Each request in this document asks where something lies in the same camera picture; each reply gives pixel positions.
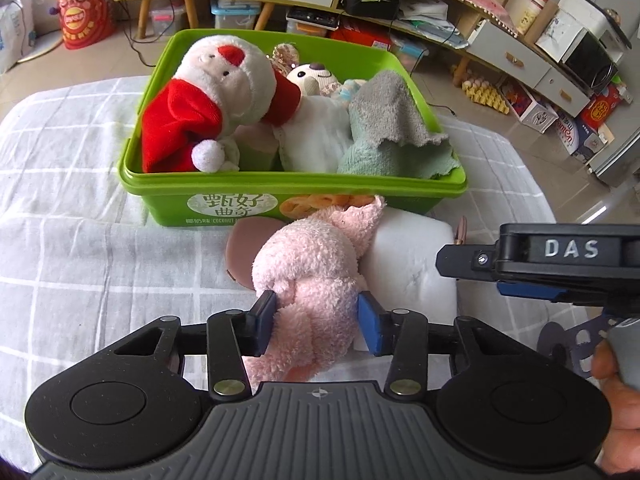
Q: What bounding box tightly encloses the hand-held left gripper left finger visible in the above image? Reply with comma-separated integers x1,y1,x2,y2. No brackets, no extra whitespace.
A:
105,290,279,401

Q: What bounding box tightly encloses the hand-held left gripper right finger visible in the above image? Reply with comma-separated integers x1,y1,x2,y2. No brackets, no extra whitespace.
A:
357,291,526,401

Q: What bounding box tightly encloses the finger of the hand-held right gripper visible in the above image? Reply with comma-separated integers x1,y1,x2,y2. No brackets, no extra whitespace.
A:
436,242,501,281
496,281,568,305

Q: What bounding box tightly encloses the white sponge block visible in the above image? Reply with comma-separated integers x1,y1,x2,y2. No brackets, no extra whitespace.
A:
352,210,458,353

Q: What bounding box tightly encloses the pink plush toy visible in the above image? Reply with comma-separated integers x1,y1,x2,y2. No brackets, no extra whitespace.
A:
245,195,388,386

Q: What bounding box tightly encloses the green plastic bin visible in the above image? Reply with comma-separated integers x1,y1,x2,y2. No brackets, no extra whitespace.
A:
117,28,468,228

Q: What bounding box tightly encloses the grey-green towel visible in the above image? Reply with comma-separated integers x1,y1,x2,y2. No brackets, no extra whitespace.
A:
336,70,458,181

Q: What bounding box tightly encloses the white cloth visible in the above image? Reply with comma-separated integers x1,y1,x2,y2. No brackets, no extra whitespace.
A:
272,92,353,173

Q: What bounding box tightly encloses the pastel patterned cloth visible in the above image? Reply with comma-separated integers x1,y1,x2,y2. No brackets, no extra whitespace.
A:
320,79,368,106

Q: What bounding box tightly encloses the santa claus plush toy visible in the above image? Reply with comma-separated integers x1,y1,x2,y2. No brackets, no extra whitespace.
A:
140,36,301,173

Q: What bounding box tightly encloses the cream plush toy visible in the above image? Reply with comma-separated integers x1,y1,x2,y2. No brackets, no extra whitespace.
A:
285,62,343,98

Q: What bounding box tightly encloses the person's right hand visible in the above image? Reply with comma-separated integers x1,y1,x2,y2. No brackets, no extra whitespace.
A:
591,337,640,476

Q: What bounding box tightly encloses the brown round pad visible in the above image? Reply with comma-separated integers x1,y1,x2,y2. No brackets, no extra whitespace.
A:
225,217,286,291

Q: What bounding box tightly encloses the white box red lettering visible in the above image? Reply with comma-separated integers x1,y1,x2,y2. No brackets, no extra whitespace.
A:
552,110,583,156

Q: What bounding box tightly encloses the yellow egg tray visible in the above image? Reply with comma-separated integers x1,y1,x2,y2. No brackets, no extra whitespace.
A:
461,77,511,116

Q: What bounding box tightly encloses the white microwave oven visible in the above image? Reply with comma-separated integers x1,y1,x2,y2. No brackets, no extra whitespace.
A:
535,0,633,96

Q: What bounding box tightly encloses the low cabinet with grey drawers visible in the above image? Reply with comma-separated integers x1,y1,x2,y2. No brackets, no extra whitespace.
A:
452,20,591,118

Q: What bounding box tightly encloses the grey checked sheet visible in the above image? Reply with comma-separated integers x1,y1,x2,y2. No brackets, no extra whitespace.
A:
0,75,591,461

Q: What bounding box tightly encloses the white bottle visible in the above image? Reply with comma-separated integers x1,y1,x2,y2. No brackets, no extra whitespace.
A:
515,0,551,36

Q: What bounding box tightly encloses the clear storage box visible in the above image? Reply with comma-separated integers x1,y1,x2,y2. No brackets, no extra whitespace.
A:
210,0,263,31

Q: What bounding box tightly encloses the red printed bag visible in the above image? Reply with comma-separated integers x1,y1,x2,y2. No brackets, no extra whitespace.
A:
54,0,118,51

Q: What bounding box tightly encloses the white paper bag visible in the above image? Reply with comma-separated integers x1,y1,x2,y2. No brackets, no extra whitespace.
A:
0,0,36,73

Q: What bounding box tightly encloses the black cable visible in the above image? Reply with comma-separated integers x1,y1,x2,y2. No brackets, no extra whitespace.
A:
117,0,176,68

